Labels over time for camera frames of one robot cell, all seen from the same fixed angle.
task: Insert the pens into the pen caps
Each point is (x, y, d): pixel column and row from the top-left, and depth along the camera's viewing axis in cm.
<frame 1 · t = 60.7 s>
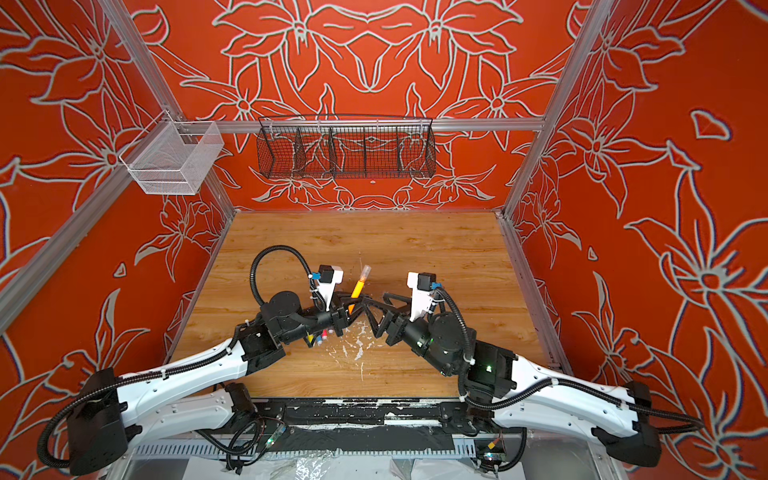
left hand: (368, 298, 65), fingers closed
right hand: (366, 302, 59), fingers open
clear pen cap: (367, 269, 65), point 34 cm above the table

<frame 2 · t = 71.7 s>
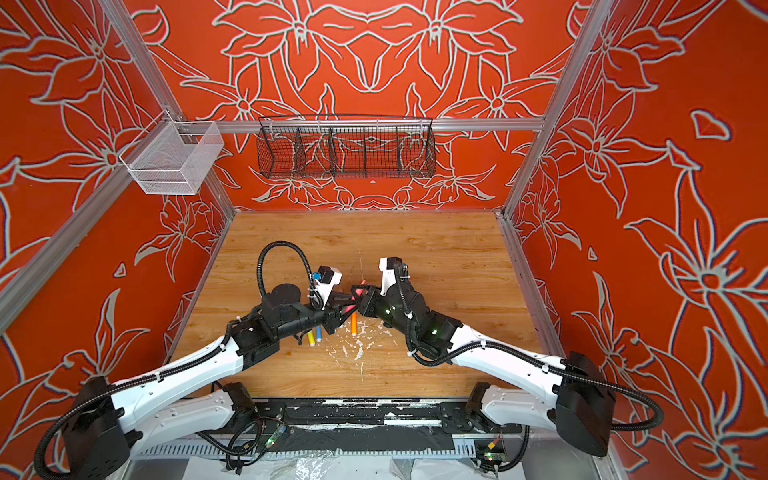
left hand: (357, 299, 71), fingers open
right hand: (343, 290, 70), fingers closed
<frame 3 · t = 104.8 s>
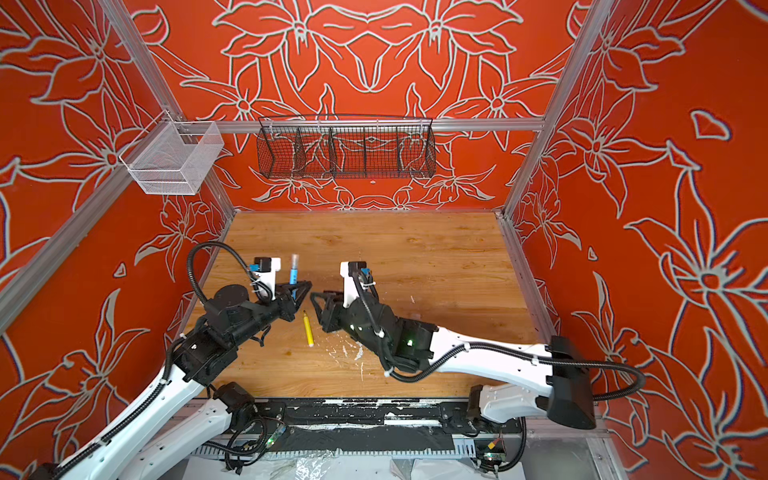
left hand: (307, 282, 69), fingers closed
right hand: (308, 296, 62), fingers open
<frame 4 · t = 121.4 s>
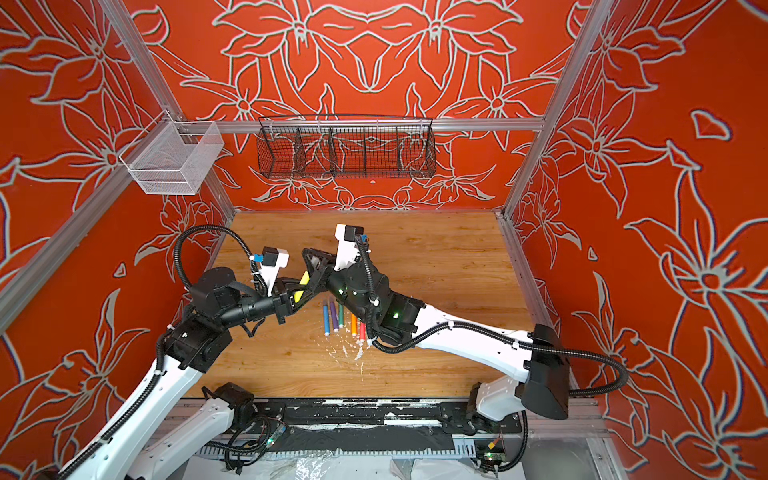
left hand: (313, 282, 63), fingers closed
right hand: (292, 260, 59), fingers closed
purple marker pen: (334, 316, 92), on the table
